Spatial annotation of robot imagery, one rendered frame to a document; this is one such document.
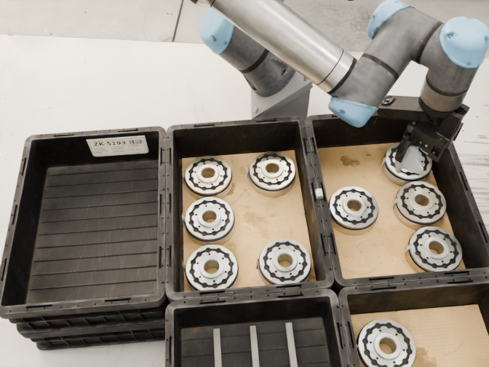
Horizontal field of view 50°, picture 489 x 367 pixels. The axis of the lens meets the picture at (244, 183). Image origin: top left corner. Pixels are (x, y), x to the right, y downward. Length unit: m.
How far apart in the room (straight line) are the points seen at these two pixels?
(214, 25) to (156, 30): 1.62
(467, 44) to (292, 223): 0.49
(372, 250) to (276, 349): 0.29
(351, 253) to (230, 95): 0.64
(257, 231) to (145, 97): 0.61
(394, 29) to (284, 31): 0.19
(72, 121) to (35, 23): 1.59
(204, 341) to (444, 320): 0.45
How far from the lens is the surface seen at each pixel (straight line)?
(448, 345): 1.07
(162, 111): 1.49
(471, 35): 0.91
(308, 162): 1.08
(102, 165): 1.25
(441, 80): 0.94
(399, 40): 0.94
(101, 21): 2.98
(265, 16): 0.87
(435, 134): 1.04
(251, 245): 1.09
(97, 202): 1.19
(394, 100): 1.08
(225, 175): 1.15
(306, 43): 0.88
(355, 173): 1.20
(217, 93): 1.52
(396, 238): 1.14
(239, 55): 1.26
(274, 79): 1.30
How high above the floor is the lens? 1.80
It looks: 56 degrees down
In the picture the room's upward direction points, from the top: 1 degrees counter-clockwise
